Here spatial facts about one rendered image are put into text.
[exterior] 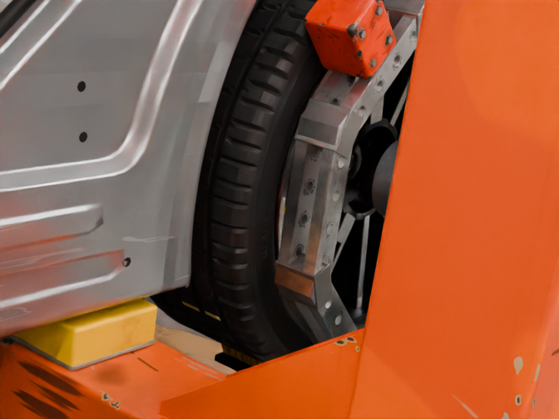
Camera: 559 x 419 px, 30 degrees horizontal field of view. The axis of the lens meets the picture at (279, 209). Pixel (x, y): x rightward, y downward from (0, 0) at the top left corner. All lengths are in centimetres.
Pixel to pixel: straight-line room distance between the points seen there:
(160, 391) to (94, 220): 20
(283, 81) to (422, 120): 49
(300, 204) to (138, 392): 33
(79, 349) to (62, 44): 34
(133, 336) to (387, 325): 44
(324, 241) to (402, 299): 46
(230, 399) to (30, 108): 35
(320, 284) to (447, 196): 53
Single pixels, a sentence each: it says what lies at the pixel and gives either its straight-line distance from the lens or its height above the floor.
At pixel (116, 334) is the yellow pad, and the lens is 123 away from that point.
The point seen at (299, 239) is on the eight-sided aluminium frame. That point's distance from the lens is 135.
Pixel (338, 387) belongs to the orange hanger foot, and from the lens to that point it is 96.
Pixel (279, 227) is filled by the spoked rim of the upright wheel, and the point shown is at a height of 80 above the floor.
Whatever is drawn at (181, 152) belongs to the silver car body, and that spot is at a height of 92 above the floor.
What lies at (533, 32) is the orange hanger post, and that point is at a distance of 80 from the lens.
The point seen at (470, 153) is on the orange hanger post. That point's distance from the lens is 83.
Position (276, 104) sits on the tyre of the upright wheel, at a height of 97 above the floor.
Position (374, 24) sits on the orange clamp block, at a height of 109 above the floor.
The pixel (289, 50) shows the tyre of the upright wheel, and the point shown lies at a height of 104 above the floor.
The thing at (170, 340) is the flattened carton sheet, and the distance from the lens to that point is 295.
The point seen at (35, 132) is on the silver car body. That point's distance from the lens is 108.
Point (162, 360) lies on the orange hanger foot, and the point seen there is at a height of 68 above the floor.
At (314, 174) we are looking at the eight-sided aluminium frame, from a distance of 134.
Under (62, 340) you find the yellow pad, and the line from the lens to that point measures 120.
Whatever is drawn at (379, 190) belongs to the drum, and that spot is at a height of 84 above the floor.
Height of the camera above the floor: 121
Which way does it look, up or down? 16 degrees down
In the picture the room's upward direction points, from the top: 9 degrees clockwise
